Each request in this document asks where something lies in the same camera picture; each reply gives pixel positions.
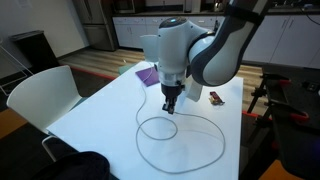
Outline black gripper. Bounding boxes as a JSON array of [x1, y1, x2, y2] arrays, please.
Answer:
[[160, 83, 185, 115]]

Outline thin white cable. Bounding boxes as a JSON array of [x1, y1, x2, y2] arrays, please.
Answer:
[[134, 61, 227, 175]]

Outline purple spiral notebook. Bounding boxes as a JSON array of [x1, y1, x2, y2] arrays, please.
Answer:
[[134, 65, 161, 88]]

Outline small red black gadget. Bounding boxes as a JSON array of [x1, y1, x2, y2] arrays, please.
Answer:
[[208, 90, 227, 107]]

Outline white plastic chair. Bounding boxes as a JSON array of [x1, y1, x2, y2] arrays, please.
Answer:
[[138, 33, 160, 64]]

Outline steel refrigerator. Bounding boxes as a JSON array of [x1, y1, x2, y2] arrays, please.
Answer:
[[72, 0, 120, 52]]

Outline red black clamp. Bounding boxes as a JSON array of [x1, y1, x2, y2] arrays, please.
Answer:
[[246, 98, 310, 125], [256, 73, 292, 98]]

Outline metal kettle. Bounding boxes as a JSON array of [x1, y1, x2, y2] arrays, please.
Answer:
[[212, 0, 225, 13]]

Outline white chair teal seat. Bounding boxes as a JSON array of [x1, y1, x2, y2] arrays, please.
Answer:
[[5, 64, 83, 163]]

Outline white cabinet row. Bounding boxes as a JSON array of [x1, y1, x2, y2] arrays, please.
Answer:
[[112, 13, 320, 70]]

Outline black robot stand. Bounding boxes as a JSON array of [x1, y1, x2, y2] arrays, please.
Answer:
[[246, 63, 320, 180]]

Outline black outlet box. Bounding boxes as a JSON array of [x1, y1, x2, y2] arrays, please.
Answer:
[[301, 80, 320, 94]]

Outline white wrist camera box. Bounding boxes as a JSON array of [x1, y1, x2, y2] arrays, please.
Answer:
[[184, 79, 204, 103]]

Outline white wire stand frame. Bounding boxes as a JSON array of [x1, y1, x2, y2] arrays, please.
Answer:
[[0, 43, 35, 97]]

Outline thin black cord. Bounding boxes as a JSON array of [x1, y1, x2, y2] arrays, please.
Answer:
[[300, 5, 320, 27]]

